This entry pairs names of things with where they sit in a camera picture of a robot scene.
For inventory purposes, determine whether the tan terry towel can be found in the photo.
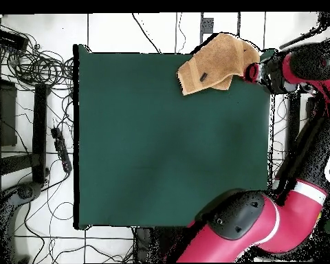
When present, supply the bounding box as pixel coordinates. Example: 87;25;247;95
176;32;261;96

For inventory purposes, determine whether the dark flat panel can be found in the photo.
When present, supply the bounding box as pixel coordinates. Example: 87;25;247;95
0;78;18;147

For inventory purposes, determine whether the small grey square patch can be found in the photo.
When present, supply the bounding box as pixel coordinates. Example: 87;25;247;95
200;17;215;34

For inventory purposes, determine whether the black stand base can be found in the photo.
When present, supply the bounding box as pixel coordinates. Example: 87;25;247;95
287;91;302;166
0;82;49;184

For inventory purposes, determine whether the black tripod pole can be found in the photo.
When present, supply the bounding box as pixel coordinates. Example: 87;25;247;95
278;11;330;51

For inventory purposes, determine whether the dark green table cloth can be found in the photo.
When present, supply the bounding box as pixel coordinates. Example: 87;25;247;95
72;43;278;230

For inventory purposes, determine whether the black power strip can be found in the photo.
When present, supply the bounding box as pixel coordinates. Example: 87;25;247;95
50;126;73;174

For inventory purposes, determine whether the black electronics box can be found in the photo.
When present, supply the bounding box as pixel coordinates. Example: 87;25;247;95
0;27;29;52

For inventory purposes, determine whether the grey chair base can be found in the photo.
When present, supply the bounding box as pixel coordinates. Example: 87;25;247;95
0;181;43;263

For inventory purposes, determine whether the black floor cable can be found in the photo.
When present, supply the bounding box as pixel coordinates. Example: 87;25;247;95
131;12;162;54

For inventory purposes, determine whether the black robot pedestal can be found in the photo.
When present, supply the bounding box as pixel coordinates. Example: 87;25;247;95
133;227;188;263

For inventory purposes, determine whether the black cable tangle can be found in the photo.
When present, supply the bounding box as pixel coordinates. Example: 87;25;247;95
0;20;75;93

